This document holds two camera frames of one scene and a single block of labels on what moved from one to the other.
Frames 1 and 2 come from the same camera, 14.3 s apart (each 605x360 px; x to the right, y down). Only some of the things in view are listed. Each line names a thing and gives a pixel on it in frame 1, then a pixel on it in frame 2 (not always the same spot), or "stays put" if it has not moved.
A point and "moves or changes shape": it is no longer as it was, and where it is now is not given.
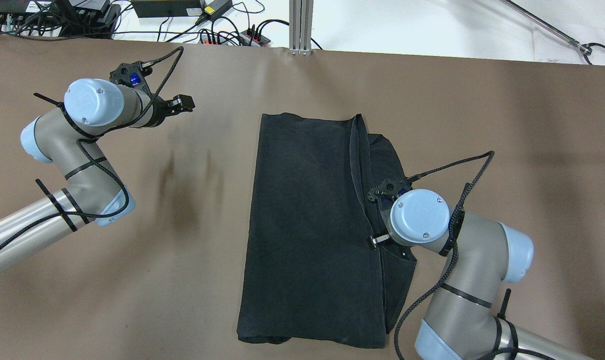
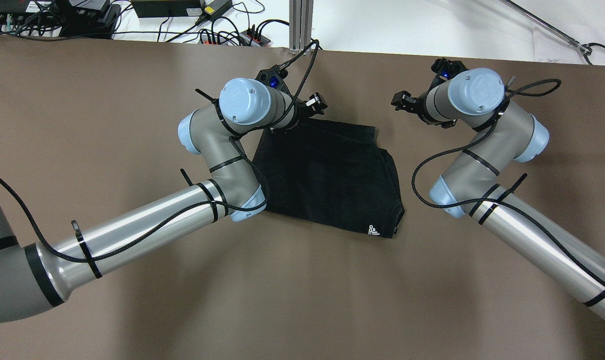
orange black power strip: x=248 y=38 stays put
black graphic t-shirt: x=310 y=272 moves or changes shape
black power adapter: x=212 y=9 stays put
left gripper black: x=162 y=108 to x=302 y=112
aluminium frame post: x=301 y=13 stays put
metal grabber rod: x=585 y=48 stays put
